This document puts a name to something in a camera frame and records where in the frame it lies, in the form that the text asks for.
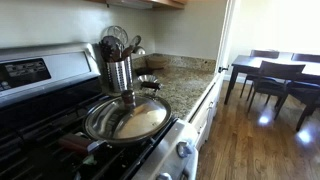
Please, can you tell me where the stainless steel gas stove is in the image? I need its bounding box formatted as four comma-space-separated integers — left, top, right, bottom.
0, 43, 198, 180

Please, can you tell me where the upper wooden wall cabinet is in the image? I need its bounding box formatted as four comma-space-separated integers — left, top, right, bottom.
87, 0, 188, 9

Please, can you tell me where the perforated steel utensil holder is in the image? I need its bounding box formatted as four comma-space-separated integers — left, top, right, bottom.
107, 56, 133, 93

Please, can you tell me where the black door lever handle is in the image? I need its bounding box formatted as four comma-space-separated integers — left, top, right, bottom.
218, 66, 229, 73

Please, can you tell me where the woven brown basket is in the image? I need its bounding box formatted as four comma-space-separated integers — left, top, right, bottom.
146, 56, 168, 69

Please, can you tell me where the wire whisk utensil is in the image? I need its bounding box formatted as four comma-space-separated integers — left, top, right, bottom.
107, 26, 128, 44

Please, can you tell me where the dark wooden spoon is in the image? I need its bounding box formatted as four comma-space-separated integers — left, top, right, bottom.
121, 35, 141, 60

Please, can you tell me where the dark dining chair back right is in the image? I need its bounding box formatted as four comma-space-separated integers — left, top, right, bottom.
286, 52, 320, 132

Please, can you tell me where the white door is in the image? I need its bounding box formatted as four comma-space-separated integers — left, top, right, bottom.
216, 0, 241, 78

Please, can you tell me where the dark dining chair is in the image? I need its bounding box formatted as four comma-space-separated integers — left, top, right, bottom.
286, 52, 320, 132
248, 61, 305, 119
242, 50, 279, 91

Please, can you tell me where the dark dining chair front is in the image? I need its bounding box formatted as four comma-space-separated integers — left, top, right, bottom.
248, 61, 305, 119

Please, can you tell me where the steel frying pan with lid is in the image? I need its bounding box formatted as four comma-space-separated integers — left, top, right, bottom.
58, 90, 171, 155

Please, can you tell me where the dark wooden dining table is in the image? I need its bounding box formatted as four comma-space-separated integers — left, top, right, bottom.
224, 55, 320, 105

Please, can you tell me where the topmost light wood drawer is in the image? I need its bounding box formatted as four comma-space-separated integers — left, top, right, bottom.
191, 88, 216, 132

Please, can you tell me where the dark dining chair back left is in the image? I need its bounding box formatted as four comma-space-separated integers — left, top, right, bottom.
242, 50, 279, 91

